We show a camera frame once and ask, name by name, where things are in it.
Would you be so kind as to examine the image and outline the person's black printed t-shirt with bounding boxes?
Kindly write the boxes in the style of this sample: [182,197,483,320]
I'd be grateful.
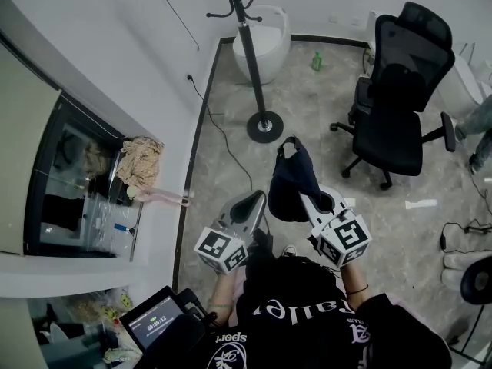
[199,255,453,369]

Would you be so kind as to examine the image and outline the black metal coat rack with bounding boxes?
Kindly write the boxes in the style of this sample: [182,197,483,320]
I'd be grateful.
[206,0,284,144]

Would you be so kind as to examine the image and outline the black framed window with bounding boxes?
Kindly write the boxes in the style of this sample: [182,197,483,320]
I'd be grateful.
[23,94,128,259]

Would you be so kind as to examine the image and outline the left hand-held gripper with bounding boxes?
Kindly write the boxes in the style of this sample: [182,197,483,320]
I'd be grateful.
[194,189,268,275]

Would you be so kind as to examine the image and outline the black chest rig mount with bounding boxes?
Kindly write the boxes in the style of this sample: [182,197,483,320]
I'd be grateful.
[142,288,220,369]

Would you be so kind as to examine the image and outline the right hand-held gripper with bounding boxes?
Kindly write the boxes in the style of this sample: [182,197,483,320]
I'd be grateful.
[299,184,373,268]

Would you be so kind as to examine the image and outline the person's left forearm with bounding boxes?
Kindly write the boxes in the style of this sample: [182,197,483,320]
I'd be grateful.
[208,271,240,317]

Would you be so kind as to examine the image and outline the black screen recorder device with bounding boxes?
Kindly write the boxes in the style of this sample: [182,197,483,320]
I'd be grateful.
[118,285,186,355]

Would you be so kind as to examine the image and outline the clear plastic bag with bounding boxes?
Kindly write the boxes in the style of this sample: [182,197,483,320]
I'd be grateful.
[82,194,142,261]

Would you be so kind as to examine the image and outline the thin wall cord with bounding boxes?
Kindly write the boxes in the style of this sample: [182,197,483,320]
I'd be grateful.
[147,0,200,52]

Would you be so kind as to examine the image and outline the black power cable with plug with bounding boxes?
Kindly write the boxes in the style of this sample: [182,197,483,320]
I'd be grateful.
[186,74,254,194]

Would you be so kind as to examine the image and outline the yellow smiley toy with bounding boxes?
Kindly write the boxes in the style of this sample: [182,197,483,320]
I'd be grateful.
[100,290,134,322]

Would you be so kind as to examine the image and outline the black cable with adapter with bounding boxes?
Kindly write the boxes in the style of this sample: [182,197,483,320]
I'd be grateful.
[440,217,492,253]

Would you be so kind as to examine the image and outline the black mesh office chair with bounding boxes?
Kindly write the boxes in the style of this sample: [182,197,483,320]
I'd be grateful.
[329,1,457,191]

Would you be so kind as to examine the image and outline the white round toilet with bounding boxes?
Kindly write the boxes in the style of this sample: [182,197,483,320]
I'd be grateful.
[232,5,290,86]

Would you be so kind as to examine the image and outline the dark navy cloth bag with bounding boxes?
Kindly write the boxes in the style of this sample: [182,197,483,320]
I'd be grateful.
[268,135,322,222]

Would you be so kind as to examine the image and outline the beige patterned cloth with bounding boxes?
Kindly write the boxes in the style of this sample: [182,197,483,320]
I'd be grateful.
[115,136,165,188]

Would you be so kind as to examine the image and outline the person's black trousers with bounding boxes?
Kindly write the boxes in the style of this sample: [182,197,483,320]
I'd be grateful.
[245,227,278,268]

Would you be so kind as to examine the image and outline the person's right forearm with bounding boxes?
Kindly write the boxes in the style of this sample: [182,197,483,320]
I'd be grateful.
[340,261,373,310]

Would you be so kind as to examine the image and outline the cream roller blind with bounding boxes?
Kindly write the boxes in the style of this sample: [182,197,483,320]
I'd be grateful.
[0,44,62,255]

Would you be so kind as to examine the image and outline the black round stand lamp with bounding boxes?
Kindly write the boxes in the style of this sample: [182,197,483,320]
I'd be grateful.
[447,255,492,357]

